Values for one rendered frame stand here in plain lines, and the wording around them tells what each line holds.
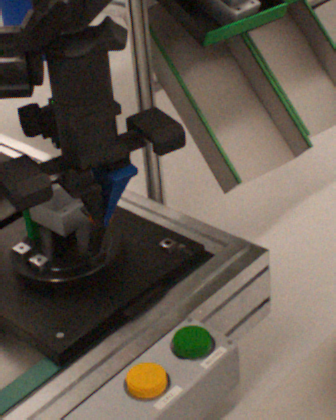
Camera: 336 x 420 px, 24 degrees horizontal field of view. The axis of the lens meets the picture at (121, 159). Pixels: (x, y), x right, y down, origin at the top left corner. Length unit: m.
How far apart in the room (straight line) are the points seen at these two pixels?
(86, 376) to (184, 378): 0.10
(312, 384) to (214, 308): 0.14
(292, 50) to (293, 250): 0.30
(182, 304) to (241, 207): 0.36
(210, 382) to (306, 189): 0.51
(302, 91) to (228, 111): 0.15
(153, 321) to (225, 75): 0.38
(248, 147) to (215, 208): 0.19
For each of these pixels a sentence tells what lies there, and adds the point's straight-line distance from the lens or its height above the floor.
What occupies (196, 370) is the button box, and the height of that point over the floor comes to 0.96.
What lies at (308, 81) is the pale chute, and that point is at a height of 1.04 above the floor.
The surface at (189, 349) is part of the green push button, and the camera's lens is 0.84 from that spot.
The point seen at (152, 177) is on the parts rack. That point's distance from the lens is 1.11.
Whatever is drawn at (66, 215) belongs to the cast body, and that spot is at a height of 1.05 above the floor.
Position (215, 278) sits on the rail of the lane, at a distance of 0.95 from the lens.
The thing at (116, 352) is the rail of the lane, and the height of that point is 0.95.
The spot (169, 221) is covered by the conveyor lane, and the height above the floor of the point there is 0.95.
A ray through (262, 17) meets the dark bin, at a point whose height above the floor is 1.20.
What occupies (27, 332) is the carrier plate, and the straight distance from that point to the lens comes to 0.90.
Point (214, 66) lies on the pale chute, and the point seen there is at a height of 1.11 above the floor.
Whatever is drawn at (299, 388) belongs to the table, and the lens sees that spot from 0.96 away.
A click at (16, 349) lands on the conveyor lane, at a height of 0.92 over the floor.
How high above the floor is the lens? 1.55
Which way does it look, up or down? 30 degrees down
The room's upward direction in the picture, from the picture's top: 7 degrees counter-clockwise
